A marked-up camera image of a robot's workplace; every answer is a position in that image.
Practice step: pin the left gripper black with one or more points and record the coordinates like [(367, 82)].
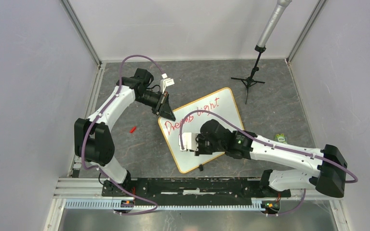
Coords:
[(163, 107)]

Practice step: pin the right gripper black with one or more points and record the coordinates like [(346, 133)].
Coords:
[(200, 151)]

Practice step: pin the yellow framed whiteboard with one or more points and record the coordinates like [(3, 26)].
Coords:
[(192, 116)]

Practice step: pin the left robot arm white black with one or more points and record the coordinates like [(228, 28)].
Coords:
[(93, 141)]

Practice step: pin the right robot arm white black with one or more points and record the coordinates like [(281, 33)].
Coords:
[(323, 170)]

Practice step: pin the green whiteboard eraser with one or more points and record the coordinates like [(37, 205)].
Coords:
[(281, 138)]

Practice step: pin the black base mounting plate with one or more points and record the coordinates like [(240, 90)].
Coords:
[(200, 191)]

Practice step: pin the silver microphone on tripod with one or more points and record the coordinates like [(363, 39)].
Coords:
[(260, 47)]

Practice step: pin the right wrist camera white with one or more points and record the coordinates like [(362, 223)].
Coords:
[(188, 142)]

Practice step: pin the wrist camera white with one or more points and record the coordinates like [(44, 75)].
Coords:
[(165, 82), (188, 142)]

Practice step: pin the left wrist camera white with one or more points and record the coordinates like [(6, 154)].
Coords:
[(165, 82)]

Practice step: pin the aluminium rail with comb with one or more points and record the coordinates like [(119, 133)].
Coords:
[(91, 193)]

